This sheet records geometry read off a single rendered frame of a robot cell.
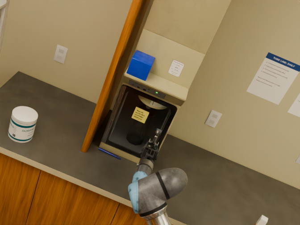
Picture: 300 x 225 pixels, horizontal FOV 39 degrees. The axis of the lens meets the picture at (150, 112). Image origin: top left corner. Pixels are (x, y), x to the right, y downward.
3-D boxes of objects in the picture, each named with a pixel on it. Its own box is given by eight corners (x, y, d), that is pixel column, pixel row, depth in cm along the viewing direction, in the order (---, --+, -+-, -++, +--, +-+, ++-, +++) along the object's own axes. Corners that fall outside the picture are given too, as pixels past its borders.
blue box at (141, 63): (131, 64, 211) (136, 49, 207) (149, 72, 212) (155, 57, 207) (126, 73, 203) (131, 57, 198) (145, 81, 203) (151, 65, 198)
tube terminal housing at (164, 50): (110, 124, 264) (152, 12, 222) (158, 144, 264) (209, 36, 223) (98, 147, 242) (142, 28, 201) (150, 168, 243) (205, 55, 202)
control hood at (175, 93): (123, 80, 217) (129, 63, 212) (181, 104, 218) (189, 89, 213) (117, 89, 208) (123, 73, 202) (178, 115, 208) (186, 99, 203)
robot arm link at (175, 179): (184, 158, 163) (178, 166, 211) (158, 170, 162) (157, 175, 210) (197, 186, 161) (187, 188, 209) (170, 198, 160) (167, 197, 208)
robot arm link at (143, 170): (135, 193, 199) (128, 178, 196) (139, 178, 209) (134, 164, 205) (150, 190, 197) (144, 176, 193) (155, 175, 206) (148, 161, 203)
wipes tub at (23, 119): (14, 123, 234) (19, 102, 226) (36, 133, 234) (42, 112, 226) (3, 136, 223) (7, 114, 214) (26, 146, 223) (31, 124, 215)
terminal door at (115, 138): (102, 141, 240) (123, 84, 218) (152, 162, 240) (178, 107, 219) (102, 142, 239) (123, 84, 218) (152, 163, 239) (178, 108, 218)
